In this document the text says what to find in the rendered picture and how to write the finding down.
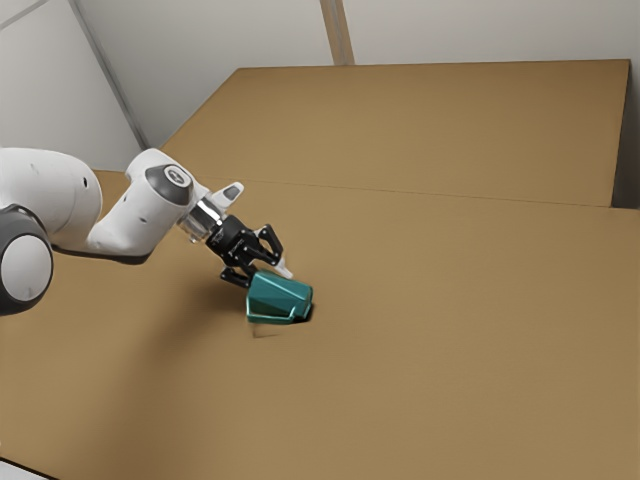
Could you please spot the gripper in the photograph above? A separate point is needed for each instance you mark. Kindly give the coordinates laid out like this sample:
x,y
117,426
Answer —
x,y
231,241

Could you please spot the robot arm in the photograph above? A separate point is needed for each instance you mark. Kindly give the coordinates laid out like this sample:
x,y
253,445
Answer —
x,y
55,200

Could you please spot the teal faceted mug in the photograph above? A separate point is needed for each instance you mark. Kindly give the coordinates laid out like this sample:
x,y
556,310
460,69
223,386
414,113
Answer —
x,y
277,299

